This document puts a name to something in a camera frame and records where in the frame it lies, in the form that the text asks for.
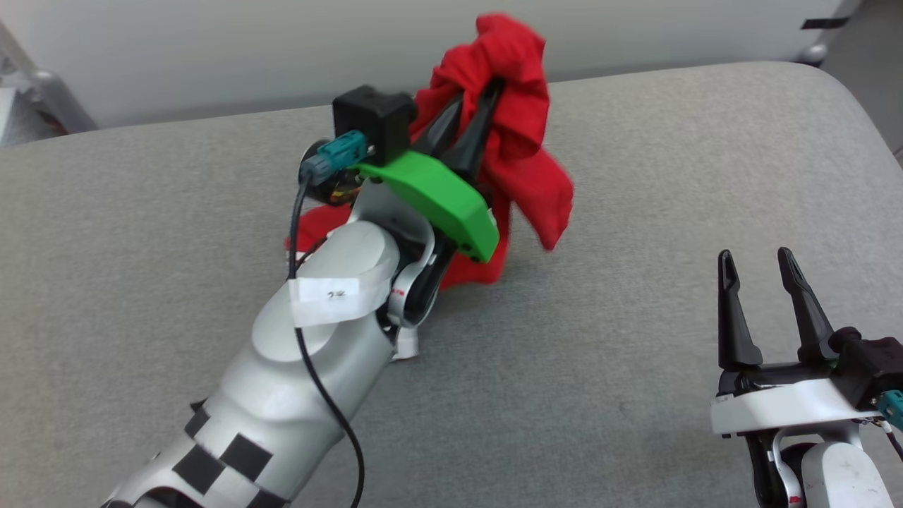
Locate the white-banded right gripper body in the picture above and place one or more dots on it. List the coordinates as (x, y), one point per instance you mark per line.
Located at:
(783, 406)

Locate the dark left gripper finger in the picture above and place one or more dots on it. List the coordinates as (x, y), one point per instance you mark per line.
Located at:
(439, 130)
(478, 137)

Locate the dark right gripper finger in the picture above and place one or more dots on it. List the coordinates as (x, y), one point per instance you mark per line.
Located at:
(811, 324)
(735, 331)

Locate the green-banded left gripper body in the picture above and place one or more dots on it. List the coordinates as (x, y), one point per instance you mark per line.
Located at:
(451, 204)

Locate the red Bulls 23 jersey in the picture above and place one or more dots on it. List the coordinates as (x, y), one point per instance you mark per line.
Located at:
(518, 106)

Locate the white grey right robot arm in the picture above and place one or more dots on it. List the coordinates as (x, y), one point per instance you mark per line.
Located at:
(839, 480)

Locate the black round left gripper motor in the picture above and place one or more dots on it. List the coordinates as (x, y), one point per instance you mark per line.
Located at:
(328, 185)

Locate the grey fabric sofa cushion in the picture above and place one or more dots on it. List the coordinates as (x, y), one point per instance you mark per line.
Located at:
(635, 212)

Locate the grey round furniture foot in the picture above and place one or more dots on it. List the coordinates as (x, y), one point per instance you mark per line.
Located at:
(813, 54)

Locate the black tape strip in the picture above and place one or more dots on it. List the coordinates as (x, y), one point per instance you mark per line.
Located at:
(824, 22)

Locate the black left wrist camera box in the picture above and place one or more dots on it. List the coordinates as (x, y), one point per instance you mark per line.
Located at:
(374, 116)

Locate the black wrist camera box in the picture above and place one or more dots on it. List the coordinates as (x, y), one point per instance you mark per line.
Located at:
(871, 367)
(374, 116)

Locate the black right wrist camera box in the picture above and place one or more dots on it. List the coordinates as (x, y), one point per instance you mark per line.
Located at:
(871, 367)

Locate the grey metal frame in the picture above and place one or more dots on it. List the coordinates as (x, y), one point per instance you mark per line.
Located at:
(49, 99)

